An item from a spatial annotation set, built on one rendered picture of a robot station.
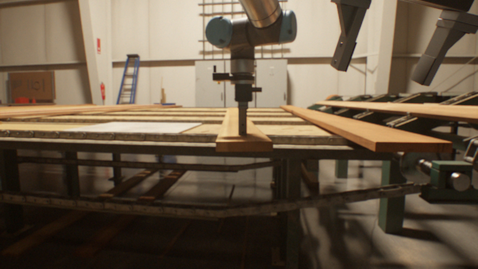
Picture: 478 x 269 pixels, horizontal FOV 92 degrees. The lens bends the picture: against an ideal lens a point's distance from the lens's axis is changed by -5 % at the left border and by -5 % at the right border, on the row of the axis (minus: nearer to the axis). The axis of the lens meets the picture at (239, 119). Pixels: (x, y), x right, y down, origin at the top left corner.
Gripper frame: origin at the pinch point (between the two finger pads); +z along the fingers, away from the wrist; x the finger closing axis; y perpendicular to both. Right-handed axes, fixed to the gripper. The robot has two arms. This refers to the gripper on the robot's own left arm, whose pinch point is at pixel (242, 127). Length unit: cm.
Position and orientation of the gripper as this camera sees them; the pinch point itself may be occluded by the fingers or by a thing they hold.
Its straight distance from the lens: 74.9
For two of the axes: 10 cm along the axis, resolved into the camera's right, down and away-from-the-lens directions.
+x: -0.3, -0.8, 10.0
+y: 10.0, 0.0, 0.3
